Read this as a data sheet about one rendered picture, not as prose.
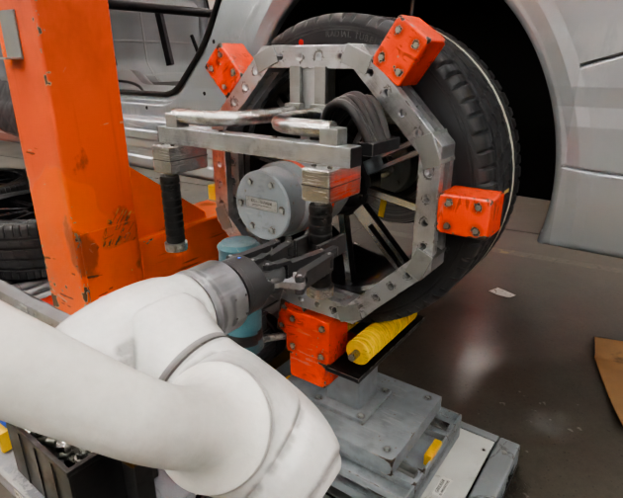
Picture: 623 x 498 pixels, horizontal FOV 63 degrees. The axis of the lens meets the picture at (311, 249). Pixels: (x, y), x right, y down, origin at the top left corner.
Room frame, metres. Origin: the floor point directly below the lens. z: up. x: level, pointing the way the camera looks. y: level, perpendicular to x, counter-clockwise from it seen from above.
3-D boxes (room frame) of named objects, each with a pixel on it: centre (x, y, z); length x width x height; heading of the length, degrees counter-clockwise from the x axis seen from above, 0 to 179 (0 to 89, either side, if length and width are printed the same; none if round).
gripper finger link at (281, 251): (0.66, 0.06, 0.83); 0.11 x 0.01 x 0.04; 156
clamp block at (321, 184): (0.75, -0.03, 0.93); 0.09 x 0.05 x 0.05; 144
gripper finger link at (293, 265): (0.64, 0.02, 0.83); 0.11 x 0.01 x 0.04; 133
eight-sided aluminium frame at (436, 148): (1.01, -0.01, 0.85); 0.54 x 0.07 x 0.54; 54
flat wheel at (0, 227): (2.14, 1.17, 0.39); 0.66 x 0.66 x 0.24
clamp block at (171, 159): (0.94, 0.25, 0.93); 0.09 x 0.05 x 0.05; 144
